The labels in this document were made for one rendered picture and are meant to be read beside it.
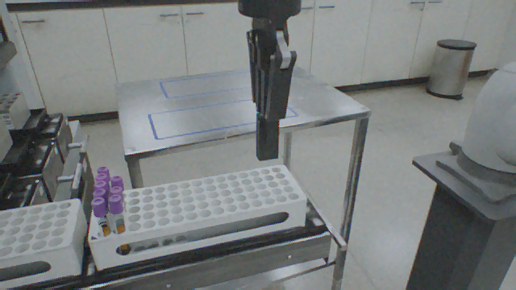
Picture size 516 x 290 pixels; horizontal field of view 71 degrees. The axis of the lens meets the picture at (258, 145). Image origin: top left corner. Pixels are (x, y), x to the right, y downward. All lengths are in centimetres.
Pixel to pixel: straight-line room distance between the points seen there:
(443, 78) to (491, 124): 265
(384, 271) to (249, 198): 120
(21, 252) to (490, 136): 86
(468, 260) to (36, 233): 91
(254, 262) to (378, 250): 124
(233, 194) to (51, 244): 24
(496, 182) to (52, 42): 259
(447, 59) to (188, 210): 314
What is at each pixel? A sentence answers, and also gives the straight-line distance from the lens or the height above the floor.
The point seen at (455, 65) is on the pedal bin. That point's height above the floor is 30.
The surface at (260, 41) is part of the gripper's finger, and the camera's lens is 44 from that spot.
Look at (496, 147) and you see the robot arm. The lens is 91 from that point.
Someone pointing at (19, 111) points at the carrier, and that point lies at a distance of 99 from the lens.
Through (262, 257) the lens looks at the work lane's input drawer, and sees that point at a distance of 55.
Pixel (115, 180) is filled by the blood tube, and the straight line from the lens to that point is 51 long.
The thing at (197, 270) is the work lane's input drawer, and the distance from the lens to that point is 53.
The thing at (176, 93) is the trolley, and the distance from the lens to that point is 105.
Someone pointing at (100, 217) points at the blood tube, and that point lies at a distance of 48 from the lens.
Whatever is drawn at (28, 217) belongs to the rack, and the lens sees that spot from 58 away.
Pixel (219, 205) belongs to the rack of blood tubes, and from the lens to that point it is 52.
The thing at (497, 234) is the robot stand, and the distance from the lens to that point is 101.
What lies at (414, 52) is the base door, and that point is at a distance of 367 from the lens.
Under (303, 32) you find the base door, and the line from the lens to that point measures 303.
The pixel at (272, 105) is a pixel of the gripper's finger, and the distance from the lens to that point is 44.
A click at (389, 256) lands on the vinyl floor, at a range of 174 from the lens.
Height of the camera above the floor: 119
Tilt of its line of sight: 29 degrees down
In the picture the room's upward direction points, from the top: straight up
